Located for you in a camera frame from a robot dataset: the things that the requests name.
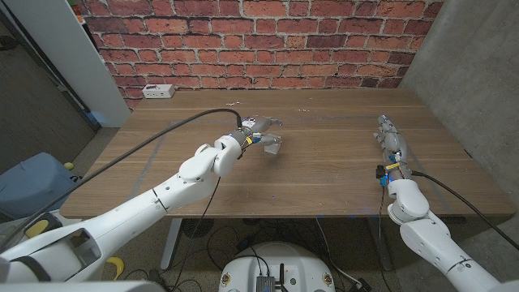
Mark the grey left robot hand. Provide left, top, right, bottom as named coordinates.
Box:
left=230, top=115, right=284, bottom=152

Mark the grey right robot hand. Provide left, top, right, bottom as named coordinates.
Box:
left=372, top=114, right=413, bottom=183

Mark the clear cellophane sheet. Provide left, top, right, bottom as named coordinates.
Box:
left=225, top=100, right=328, bottom=183

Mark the small grey electronics box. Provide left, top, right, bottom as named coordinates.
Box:
left=255, top=274, right=277, bottom=292

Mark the red brick print backdrop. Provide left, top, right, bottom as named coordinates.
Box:
left=75, top=0, right=445, bottom=110

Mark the white power strip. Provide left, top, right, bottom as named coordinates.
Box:
left=141, top=84, right=176, bottom=100

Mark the round black floor fan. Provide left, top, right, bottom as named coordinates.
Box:
left=181, top=218, right=215, bottom=239

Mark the dark grey table leg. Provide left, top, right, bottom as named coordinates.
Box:
left=367, top=217, right=393, bottom=272

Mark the white robot torso base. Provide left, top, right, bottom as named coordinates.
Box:
left=217, top=242, right=337, bottom=292

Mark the white table leg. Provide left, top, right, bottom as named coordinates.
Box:
left=160, top=218, right=183, bottom=269

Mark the yellow curved floor object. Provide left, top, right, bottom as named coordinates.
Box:
left=105, top=255, right=126, bottom=281

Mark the white cabinet panel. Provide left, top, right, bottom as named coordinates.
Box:
left=3, top=0, right=131, bottom=128

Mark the blue storage bin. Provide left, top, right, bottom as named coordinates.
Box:
left=0, top=152, right=80, bottom=222

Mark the white robot chest rim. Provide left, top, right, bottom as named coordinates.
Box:
left=0, top=281, right=167, bottom=292

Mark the black yellow foot pedal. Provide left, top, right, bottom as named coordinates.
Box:
left=24, top=212, right=64, bottom=240

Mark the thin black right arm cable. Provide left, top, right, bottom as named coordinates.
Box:
left=376, top=186, right=386, bottom=285

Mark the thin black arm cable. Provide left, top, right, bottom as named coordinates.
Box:
left=376, top=186, right=386, bottom=285
left=169, top=176, right=222, bottom=292

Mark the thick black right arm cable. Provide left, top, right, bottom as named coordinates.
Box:
left=411, top=170, right=519, bottom=251

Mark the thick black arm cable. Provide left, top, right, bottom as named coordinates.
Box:
left=411, top=170, right=519, bottom=251
left=0, top=107, right=244, bottom=255

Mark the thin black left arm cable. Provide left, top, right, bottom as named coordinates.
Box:
left=169, top=176, right=222, bottom=292

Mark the white floor cable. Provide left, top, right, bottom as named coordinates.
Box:
left=315, top=217, right=364, bottom=288

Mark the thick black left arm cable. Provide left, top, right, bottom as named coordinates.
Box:
left=0, top=107, right=244, bottom=255

